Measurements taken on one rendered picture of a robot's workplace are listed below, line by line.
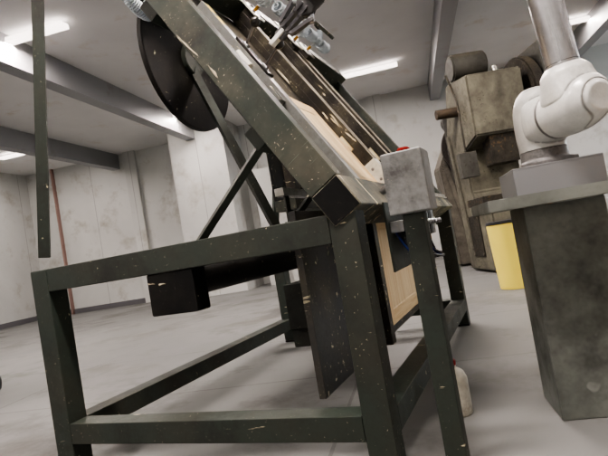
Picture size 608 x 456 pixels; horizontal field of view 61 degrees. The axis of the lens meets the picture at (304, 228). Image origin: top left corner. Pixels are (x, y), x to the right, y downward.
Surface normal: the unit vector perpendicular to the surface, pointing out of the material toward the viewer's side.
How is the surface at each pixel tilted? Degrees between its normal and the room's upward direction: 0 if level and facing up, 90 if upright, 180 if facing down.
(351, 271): 90
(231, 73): 90
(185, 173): 90
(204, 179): 90
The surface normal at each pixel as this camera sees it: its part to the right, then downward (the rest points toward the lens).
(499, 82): 0.01, 0.00
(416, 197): -0.39, 0.04
